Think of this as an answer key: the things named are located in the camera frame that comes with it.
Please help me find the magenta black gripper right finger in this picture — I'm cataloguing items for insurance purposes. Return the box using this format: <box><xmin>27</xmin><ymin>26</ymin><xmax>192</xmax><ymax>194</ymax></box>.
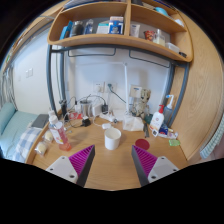
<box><xmin>132</xmin><ymin>145</ymin><xmax>178</xmax><ymax>186</ymax></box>

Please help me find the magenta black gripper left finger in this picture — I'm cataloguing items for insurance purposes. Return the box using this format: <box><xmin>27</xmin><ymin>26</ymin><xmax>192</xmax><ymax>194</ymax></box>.
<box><xmin>47</xmin><ymin>145</ymin><xmax>95</xmax><ymax>187</ymax></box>

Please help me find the clear bottle with pink label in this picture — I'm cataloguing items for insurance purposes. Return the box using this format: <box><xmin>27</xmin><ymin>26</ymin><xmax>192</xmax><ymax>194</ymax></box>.
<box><xmin>49</xmin><ymin>111</ymin><xmax>71</xmax><ymax>151</ymax></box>

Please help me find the red round coaster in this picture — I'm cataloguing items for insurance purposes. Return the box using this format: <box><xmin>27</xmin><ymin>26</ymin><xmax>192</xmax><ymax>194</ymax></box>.
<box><xmin>135</xmin><ymin>139</ymin><xmax>150</xmax><ymax>150</ymax></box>

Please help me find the green small packet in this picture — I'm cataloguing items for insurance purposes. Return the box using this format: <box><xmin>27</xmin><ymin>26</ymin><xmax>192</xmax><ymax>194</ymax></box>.
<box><xmin>169</xmin><ymin>139</ymin><xmax>180</xmax><ymax>146</ymax></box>

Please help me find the wrapped bun snack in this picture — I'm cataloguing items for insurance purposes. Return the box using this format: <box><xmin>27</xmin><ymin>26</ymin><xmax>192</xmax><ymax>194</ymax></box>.
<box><xmin>35</xmin><ymin>130</ymin><xmax>53</xmax><ymax>155</ymax></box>

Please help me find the black power adapter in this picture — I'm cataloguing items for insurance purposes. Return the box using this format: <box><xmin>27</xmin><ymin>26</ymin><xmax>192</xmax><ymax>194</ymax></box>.
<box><xmin>82</xmin><ymin>117</ymin><xmax>91</xmax><ymax>127</ymax></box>

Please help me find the white paper cup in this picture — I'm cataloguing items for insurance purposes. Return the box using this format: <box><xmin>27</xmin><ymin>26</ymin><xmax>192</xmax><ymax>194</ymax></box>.
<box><xmin>104</xmin><ymin>128</ymin><xmax>121</xmax><ymax>150</ymax></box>

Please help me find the white pump bottle red top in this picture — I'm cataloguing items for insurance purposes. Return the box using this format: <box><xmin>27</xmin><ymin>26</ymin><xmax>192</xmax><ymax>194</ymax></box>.
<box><xmin>149</xmin><ymin>105</ymin><xmax>164</xmax><ymax>137</ymax></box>

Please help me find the crumpled white tissue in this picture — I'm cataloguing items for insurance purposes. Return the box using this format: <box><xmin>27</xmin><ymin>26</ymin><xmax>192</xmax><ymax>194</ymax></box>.
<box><xmin>123</xmin><ymin>116</ymin><xmax>144</xmax><ymax>131</ymax></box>

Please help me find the checkered blue pillow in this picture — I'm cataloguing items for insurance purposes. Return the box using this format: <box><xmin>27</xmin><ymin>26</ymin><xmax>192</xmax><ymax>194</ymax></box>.
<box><xmin>12</xmin><ymin>127</ymin><xmax>40</xmax><ymax>163</ymax></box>

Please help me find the dark notebook on bed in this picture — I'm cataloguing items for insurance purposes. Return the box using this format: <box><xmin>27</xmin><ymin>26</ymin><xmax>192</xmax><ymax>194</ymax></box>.
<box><xmin>32</xmin><ymin>114</ymin><xmax>48</xmax><ymax>128</ymax></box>

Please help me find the Groot figurine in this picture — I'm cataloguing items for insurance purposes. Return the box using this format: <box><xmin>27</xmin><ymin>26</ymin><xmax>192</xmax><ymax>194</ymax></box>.
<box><xmin>132</xmin><ymin>89</ymin><xmax>151</xmax><ymax>118</ymax></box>

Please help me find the steel mug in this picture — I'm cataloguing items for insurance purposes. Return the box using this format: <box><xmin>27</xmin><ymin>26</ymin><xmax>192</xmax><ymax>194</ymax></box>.
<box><xmin>80</xmin><ymin>100</ymin><xmax>92</xmax><ymax>117</ymax></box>

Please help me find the blue spray bottle white nozzle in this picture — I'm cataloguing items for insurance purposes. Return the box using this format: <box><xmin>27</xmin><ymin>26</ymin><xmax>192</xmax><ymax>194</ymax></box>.
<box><xmin>164</xmin><ymin>95</ymin><xmax>174</xmax><ymax>124</ymax></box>

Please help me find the white desk lamp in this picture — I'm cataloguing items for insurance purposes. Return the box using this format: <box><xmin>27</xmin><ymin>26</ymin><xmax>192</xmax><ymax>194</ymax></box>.
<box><xmin>75</xmin><ymin>61</ymin><xmax>134</xmax><ymax>116</ymax></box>

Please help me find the bed with teal bedding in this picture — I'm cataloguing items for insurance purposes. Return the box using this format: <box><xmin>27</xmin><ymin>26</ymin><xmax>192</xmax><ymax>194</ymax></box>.
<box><xmin>0</xmin><ymin>103</ymin><xmax>37</xmax><ymax>161</ymax></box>

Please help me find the white box on shelf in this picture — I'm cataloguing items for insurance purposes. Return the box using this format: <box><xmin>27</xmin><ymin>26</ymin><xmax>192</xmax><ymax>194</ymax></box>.
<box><xmin>165</xmin><ymin>42</ymin><xmax>180</xmax><ymax>54</ymax></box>

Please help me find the glass perfume bottle on shelf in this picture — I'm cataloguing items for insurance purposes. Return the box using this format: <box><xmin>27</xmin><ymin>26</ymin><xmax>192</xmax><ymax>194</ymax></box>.
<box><xmin>153</xmin><ymin>29</ymin><xmax>165</xmax><ymax>46</ymax></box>

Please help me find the red patterned cup on shelf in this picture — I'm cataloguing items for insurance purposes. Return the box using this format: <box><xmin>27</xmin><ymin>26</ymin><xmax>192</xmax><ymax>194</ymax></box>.
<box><xmin>144</xmin><ymin>30</ymin><xmax>155</xmax><ymax>41</ymax></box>

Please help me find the dark jar on shelf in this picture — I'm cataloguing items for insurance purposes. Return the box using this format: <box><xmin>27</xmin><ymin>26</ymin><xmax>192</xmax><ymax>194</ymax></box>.
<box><xmin>70</xmin><ymin>21</ymin><xmax>84</xmax><ymax>37</ymax></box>

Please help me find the blue white carton on shelf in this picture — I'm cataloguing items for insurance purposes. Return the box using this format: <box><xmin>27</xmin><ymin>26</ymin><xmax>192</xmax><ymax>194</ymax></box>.
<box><xmin>109</xmin><ymin>16</ymin><xmax>124</xmax><ymax>35</ymax></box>

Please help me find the white wall socket with plug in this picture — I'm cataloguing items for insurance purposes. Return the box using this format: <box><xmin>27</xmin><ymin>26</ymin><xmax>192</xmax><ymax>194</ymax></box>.
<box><xmin>93</xmin><ymin>82</ymin><xmax>117</xmax><ymax>93</ymax></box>

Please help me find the grey metal bed frame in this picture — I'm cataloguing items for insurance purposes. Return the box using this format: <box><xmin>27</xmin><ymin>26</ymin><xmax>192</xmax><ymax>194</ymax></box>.
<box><xmin>45</xmin><ymin>43</ymin><xmax>190</xmax><ymax>128</ymax></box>

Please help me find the wooden wall shelf unit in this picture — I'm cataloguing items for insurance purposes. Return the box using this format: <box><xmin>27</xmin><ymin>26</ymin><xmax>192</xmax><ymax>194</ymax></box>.
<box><xmin>48</xmin><ymin>0</ymin><xmax>193</xmax><ymax>62</ymax></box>

